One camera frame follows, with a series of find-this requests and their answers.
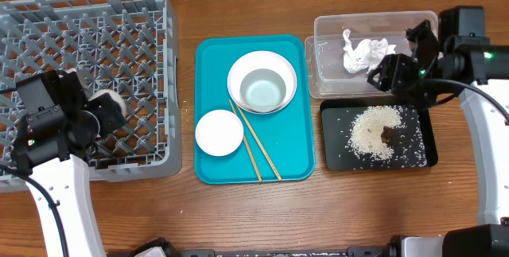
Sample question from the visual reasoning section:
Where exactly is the cream paper cup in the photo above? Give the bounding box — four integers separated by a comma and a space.
89, 89, 128, 117

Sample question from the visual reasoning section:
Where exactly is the white tissue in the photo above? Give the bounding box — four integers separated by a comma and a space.
343, 29, 396, 74

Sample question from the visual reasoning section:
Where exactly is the brown food scrap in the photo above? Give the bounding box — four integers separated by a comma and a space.
380, 126, 394, 145

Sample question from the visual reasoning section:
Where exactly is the white rice pile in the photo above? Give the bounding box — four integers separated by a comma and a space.
348, 106, 402, 161

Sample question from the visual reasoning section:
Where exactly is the grey bowl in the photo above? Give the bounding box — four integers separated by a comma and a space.
239, 68, 286, 113

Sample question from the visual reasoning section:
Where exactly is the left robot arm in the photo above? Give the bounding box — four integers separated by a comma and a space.
11, 70, 127, 256

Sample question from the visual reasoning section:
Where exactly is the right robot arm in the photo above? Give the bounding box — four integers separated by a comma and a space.
367, 6, 508, 257

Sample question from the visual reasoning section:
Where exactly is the clear plastic waste bin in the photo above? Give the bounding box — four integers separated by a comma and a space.
305, 10, 438, 99

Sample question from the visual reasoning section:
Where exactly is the black waste tray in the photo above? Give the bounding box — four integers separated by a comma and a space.
320, 96, 438, 171

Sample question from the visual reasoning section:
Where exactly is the grey plastic dish rack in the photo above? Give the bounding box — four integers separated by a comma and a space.
1, 0, 182, 181

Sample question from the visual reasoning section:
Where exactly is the pink bowl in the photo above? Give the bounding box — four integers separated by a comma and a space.
195, 110, 244, 157

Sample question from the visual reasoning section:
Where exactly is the left wooden chopstick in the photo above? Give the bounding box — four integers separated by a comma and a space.
228, 99, 262, 184

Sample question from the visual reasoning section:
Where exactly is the wooden chopstick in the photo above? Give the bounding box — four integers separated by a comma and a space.
228, 99, 262, 184
234, 103, 282, 181

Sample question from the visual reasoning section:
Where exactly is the teal plastic tray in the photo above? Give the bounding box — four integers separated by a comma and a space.
194, 34, 316, 185

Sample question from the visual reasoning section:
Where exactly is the pink plate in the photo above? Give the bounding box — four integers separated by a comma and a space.
227, 50, 297, 114

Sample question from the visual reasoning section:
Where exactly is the right wooden chopstick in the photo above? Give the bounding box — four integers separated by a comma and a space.
234, 103, 282, 181

